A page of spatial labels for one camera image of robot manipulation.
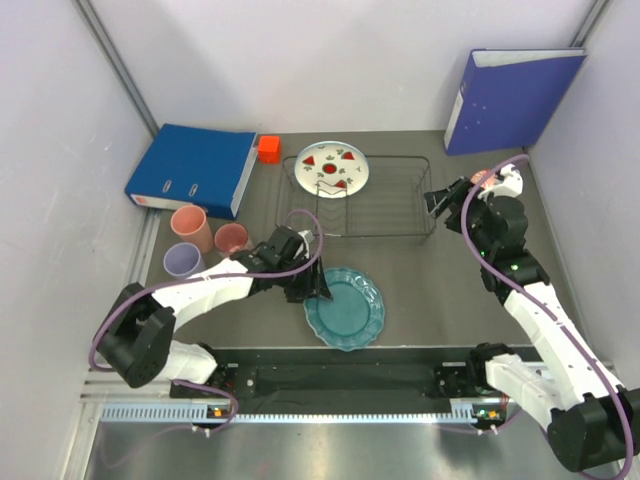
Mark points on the purple binder standing upright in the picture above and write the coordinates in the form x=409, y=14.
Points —
x=507, y=96

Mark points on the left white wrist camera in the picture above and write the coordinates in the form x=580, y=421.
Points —
x=308, y=236

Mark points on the white slotted cable duct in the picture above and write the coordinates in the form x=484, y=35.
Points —
x=203, y=413

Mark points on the blue and orange patterned bowl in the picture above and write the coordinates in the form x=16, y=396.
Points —
x=483, y=178

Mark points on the lilac plastic cup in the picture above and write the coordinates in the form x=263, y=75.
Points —
x=183, y=260

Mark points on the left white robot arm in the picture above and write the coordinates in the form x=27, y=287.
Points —
x=137, y=340

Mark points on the black wire dish rack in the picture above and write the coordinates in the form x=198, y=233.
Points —
x=391, y=204

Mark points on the teal scalloped plate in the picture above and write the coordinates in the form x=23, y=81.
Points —
x=355, y=315

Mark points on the blue binder lying flat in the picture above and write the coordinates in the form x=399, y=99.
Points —
x=188, y=165

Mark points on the white plate with red fruit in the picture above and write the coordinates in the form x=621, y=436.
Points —
x=331, y=169

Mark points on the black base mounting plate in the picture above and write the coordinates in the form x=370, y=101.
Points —
x=253, y=381

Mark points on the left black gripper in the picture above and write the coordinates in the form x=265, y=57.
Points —
x=312, y=286

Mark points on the pink patterned mug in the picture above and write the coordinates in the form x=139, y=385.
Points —
x=231, y=238

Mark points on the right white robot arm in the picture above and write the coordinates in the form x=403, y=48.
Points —
x=589, y=417

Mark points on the pink plastic cup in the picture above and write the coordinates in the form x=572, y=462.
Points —
x=191, y=224

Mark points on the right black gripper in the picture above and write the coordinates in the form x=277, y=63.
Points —
x=453, y=197

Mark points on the small red cube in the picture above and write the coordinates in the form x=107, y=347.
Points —
x=269, y=149

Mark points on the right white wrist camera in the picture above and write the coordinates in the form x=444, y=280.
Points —
x=507, y=182

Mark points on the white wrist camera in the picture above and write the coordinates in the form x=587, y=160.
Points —
x=308, y=236
x=507, y=182

